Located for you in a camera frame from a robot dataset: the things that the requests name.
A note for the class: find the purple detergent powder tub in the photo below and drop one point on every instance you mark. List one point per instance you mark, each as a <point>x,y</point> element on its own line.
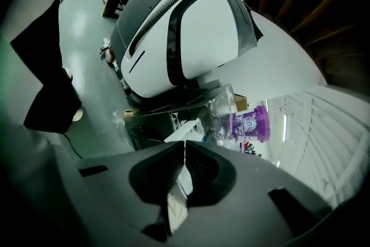
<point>254,124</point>

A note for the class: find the white detergent drawer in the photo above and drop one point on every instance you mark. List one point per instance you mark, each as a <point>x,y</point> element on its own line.
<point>185,130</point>

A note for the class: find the person's black trousers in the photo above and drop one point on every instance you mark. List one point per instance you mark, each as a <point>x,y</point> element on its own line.
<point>49,81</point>

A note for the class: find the black front-load washing machine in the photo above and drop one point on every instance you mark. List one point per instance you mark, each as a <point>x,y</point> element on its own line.
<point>150,130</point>

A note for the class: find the open cardboard box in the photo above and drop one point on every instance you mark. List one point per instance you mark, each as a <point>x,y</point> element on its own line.
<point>241,102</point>

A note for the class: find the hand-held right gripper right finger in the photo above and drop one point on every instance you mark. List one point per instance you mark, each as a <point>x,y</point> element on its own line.
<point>245,196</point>

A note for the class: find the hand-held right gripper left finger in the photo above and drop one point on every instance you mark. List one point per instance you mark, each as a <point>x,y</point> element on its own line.
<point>115,196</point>

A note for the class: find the grey white top-load washing machine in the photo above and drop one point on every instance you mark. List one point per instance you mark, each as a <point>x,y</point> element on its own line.
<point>202,37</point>

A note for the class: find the person's white shoe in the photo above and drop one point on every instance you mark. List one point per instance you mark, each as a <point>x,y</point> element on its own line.
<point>77,115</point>
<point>68,72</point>

